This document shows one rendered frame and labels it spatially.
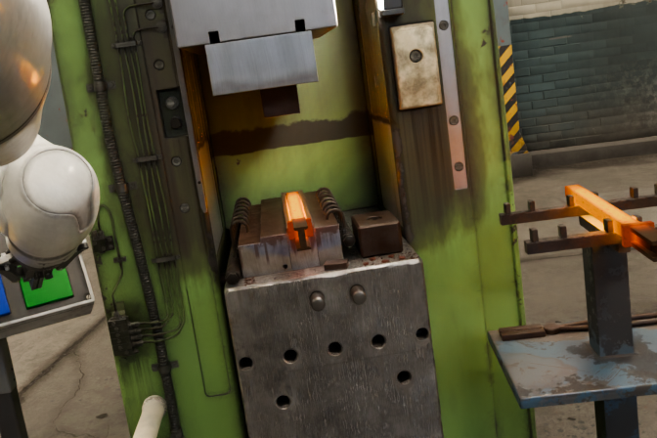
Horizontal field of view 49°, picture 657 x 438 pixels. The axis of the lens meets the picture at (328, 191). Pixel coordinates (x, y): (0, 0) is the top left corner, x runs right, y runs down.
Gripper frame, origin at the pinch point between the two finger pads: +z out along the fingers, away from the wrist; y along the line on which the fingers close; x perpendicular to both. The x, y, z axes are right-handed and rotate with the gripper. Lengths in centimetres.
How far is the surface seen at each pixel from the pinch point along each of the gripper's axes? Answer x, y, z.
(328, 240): -7, 53, 7
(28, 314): -3.6, -1.4, 11.4
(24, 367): 20, 15, 290
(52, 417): -12, 15, 222
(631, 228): -26, 77, -40
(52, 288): -0.7, 3.1, 10.8
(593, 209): -21, 87, -26
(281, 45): 28, 51, -8
